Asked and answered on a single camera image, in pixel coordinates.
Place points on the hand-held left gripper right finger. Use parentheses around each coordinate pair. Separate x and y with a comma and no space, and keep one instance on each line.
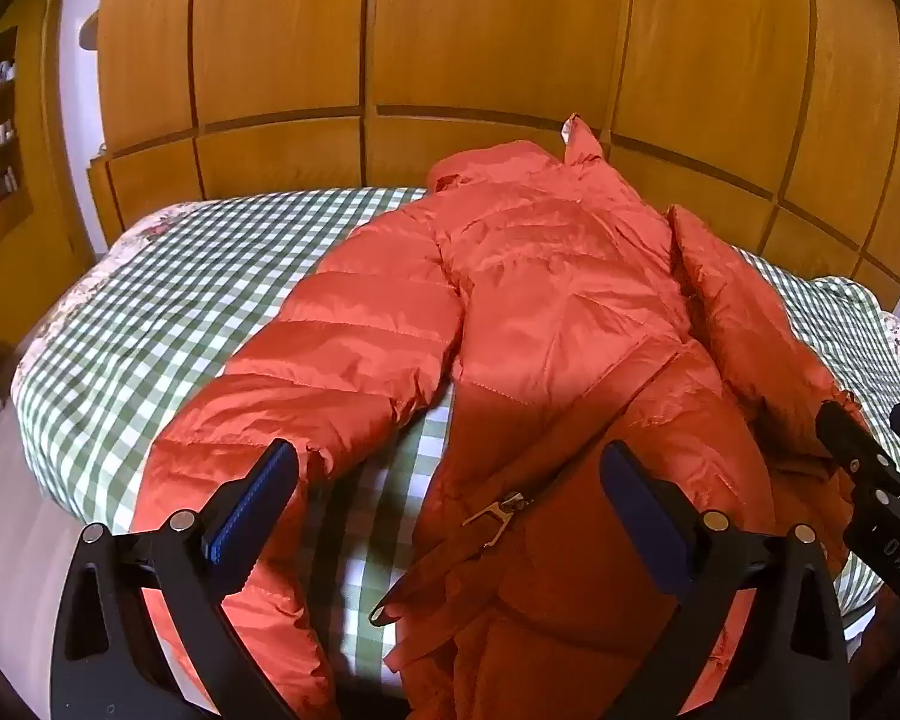
(645,517)

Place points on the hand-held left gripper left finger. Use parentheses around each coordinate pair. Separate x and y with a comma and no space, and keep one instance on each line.
(249,517)

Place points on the orange puffer jacket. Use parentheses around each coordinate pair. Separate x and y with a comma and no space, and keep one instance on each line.
(547,300)

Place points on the green checked bed sheet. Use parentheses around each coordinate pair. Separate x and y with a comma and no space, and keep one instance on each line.
(180,300)

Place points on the wooden shelf cabinet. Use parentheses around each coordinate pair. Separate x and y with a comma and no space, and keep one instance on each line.
(7,187)

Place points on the wooden wardrobe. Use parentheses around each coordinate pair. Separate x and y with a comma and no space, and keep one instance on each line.
(495,37)

